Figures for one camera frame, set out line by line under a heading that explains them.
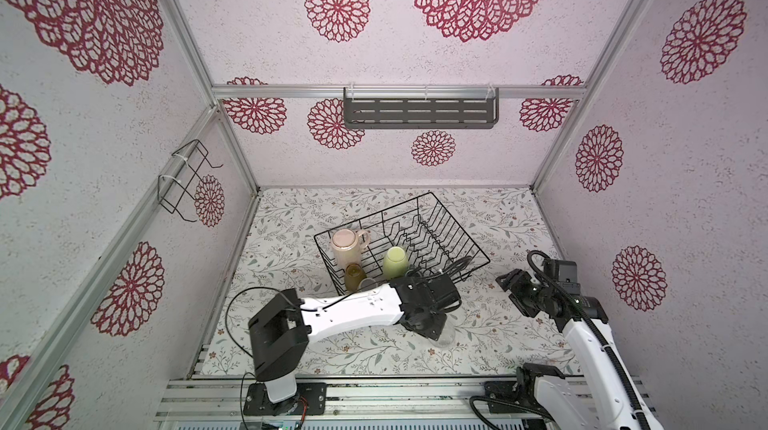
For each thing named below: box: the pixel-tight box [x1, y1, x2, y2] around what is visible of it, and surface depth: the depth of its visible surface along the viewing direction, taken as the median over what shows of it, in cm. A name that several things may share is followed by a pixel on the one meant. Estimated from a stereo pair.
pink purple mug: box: [331, 228, 371, 270], surface depth 90 cm
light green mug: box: [383, 246, 409, 279], surface depth 88 cm
